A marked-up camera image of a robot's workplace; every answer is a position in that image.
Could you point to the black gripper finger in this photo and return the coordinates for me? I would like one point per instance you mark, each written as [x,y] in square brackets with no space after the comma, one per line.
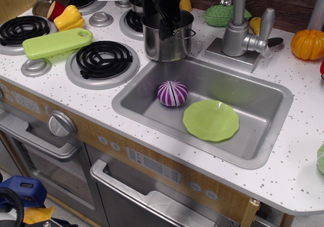
[168,28]

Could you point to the tall steel pot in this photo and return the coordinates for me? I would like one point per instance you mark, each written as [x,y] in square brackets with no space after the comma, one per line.
[173,48]

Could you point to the silver sink basin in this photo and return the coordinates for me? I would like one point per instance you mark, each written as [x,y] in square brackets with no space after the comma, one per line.
[261,106]

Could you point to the steel pot lid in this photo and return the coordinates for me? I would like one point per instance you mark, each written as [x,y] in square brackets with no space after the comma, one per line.
[41,7]

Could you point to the yellow corn toy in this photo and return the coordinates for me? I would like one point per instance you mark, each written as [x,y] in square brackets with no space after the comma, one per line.
[185,5]

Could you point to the back right black burner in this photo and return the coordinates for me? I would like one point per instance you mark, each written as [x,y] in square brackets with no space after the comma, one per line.
[131,26]

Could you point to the green bumpy gourd toy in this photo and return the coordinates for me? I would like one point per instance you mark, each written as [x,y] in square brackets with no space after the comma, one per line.
[220,15]

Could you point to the silver burner dial back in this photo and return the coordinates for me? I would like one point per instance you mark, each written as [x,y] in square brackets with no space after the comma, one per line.
[100,19]

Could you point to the silver burner dial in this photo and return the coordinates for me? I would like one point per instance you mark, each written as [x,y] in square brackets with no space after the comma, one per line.
[100,19]
[36,68]

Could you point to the purple white striped onion toy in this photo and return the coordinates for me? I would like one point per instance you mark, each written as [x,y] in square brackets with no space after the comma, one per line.
[172,93]

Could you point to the front right black burner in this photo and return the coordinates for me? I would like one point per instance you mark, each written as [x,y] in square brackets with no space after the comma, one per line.
[102,65]

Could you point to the silver toy faucet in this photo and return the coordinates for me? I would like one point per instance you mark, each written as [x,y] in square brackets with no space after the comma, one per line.
[238,48]

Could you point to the yellow bell pepper toy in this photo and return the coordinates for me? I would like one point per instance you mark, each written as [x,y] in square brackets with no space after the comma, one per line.
[70,18]

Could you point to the green plastic plate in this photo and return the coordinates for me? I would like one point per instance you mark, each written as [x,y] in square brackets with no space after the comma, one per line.
[211,120]

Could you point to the red apple half toy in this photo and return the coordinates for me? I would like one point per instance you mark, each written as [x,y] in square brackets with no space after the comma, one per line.
[55,10]

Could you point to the green cutting board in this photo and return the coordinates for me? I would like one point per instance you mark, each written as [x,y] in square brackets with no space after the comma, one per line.
[55,43]

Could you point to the silver burner dial front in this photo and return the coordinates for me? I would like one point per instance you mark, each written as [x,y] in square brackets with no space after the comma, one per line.
[36,68]

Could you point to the orange pumpkin toy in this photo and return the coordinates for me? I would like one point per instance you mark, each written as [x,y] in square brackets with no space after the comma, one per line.
[308,44]

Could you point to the silver stove knob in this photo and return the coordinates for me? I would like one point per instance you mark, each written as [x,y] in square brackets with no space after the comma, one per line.
[60,125]

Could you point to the front left black burner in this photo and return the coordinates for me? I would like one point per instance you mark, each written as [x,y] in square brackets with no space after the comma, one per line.
[15,31]

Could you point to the red toy at edge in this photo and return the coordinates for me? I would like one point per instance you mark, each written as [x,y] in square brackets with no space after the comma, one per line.
[322,71]

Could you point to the green cabbage toy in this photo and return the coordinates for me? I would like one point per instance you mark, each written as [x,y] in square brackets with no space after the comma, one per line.
[320,159]

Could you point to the blue clamp device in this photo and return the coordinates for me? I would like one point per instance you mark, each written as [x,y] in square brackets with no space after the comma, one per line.
[30,191]

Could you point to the yellow cloth on floor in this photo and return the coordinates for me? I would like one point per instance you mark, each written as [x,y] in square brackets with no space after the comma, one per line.
[34,215]

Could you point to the silver dishwasher door handle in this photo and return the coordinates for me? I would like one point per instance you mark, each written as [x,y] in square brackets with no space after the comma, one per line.
[131,198]

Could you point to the silver oven door handle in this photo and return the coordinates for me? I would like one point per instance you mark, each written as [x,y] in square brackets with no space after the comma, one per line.
[18,129]

